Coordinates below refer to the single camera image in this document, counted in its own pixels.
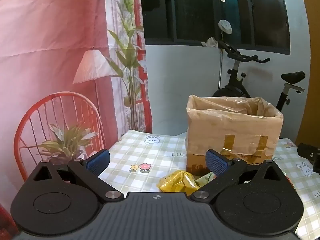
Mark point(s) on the dark window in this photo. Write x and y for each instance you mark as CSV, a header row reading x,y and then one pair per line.
x,y
195,12

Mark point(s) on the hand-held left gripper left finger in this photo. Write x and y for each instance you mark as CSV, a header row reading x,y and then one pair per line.
x,y
98,162

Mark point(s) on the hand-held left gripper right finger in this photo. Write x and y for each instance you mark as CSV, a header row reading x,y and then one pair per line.
x,y
216,164

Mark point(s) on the black exercise bike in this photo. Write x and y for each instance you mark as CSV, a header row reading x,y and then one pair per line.
x,y
236,80

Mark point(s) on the crinkled yellow snack packet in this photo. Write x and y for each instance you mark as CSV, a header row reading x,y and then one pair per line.
x,y
176,182

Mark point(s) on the checked tablecloth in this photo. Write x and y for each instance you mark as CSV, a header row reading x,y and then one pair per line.
x,y
152,155

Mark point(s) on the printed pink backdrop cloth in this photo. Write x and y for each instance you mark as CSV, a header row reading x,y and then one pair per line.
x,y
50,55

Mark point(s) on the brown wooden door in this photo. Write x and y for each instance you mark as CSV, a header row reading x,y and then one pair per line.
x,y
312,55

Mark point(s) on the metal pole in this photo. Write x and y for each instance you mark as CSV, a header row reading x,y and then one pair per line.
x,y
220,65

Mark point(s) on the crumpled white cloth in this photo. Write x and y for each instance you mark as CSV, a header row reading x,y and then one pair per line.
x,y
211,42

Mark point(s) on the cardboard box with plastic liner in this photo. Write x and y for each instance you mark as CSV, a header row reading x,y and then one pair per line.
x,y
232,132

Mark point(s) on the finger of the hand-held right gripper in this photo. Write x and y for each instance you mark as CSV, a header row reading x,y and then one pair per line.
x,y
308,153

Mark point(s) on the green pastry packet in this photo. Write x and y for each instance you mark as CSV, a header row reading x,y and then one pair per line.
x,y
207,177

